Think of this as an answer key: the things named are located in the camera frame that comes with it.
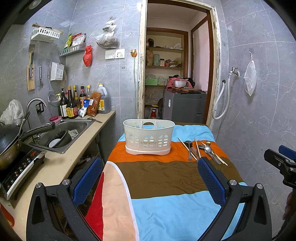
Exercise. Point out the white wall switch socket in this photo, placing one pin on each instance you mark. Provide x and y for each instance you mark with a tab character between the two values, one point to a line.
114	54

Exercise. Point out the black wok pan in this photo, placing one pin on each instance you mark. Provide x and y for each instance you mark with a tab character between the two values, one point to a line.
12	138

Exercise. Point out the dark steel spoon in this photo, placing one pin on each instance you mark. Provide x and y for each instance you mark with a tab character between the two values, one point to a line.
189	145

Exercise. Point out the white bowl on washer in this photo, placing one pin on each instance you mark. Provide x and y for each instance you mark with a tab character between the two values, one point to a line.
180	83

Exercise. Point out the wall water tap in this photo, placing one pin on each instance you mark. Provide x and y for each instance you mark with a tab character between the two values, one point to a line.
235	71

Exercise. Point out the red spice packet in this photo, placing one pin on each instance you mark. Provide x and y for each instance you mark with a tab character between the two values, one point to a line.
93	104

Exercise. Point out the black bowl in sink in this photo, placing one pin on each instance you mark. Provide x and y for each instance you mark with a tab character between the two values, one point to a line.
61	139

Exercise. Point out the grey wall rack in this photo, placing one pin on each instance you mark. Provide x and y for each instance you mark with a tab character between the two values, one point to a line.
72	50

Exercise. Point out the white plastic utensil basket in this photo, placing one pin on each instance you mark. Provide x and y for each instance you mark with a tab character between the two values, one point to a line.
148	136

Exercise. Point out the orange wall hook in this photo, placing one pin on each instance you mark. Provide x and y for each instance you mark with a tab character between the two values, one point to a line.
133	53

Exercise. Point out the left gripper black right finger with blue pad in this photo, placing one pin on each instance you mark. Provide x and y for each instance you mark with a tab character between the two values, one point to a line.
244	212

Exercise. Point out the steel sink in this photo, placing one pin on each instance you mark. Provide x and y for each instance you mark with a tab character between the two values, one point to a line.
75	128

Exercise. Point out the large steel spoon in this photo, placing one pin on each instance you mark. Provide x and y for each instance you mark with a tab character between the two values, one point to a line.
209	151

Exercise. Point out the clear bag dried goods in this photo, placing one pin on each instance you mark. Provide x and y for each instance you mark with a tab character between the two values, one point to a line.
108	38

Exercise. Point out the white wall basket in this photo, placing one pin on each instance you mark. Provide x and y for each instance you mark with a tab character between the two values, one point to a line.
44	35

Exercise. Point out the wooden cutting board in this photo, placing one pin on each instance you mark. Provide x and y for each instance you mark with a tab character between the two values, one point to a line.
30	71

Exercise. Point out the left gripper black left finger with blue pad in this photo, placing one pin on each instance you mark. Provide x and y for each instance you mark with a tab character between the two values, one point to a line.
54	210

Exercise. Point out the induction cooker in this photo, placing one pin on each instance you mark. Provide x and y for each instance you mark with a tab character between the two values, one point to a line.
19	170

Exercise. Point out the dark sauce bottle red label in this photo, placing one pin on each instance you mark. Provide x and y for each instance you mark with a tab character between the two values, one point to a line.
71	107

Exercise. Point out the striped colourful table cloth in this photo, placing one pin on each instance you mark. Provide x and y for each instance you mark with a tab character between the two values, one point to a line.
151	197

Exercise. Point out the wire mesh strainer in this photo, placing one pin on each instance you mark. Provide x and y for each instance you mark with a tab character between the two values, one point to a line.
52	98

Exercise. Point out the chrome kitchen faucet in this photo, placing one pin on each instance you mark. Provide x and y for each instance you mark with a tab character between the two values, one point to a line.
37	107

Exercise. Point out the grey washing machine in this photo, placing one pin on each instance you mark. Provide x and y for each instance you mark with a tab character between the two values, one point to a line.
183	107

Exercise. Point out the white mesh bag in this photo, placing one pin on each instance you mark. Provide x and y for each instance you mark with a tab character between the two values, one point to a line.
250	76

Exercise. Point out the large soy sauce jug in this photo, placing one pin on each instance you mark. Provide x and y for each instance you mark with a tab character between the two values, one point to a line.
104	104

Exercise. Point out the white wall box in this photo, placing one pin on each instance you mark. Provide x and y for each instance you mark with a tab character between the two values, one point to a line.
57	71

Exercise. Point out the red plastic bag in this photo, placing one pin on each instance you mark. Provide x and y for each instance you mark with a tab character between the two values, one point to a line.
87	58

